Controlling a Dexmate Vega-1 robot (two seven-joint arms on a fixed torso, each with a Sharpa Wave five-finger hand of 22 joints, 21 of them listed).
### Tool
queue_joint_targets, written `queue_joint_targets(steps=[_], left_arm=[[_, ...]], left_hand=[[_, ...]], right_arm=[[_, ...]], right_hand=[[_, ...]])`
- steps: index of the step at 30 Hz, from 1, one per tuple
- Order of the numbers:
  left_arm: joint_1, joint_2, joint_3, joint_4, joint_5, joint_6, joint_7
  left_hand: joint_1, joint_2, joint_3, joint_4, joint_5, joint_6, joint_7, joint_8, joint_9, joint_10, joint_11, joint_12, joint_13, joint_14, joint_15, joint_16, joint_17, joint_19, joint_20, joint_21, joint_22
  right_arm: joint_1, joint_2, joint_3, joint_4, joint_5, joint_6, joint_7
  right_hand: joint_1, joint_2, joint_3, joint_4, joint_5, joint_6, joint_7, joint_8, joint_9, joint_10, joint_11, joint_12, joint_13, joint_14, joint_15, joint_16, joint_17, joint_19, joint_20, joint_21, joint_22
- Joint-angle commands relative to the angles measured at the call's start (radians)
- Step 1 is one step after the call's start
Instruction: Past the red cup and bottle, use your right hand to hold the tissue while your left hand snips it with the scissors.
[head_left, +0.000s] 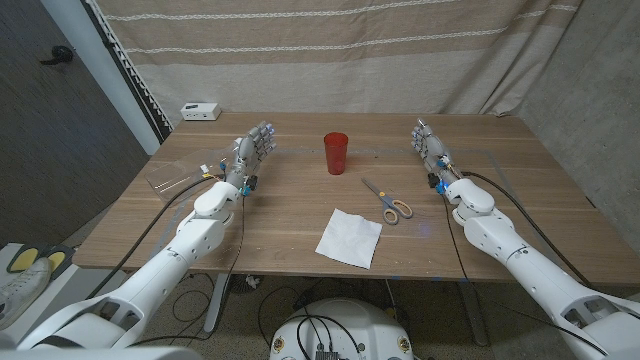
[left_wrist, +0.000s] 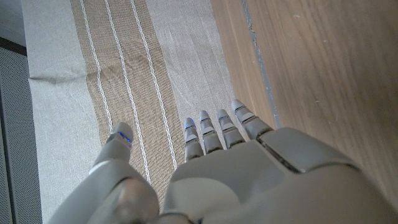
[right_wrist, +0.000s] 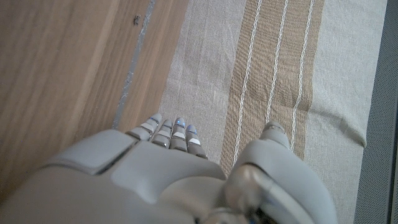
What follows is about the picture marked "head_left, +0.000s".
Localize beige striped curtain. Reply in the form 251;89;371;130
94;0;584;117

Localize grey orange handled scissors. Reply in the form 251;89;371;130
360;177;415;226

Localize white sneaker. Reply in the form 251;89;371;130
0;257;53;331

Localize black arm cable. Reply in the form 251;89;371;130
84;176;222;301
460;170;595;290

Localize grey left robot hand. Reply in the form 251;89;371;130
225;120;278;190

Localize white power box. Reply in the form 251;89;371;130
180;102;222;122

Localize white tissue sheet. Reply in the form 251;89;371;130
314;208;384;270

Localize grey table leg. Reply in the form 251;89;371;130
457;280;490;347

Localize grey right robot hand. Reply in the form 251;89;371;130
410;117;463;187

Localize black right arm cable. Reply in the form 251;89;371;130
460;170;595;290

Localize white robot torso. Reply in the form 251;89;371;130
0;346;204;360

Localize black door handle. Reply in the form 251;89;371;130
39;45;75;66

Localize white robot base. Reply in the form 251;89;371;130
268;298;415;360

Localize red plastic cup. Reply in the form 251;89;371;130
323;131;350;176

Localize clear plastic bottle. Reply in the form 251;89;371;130
144;141;242;209

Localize dark wooden door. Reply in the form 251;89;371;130
0;0;151;249

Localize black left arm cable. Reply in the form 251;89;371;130
84;176;222;301

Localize white table leg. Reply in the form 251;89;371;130
203;273;231;334

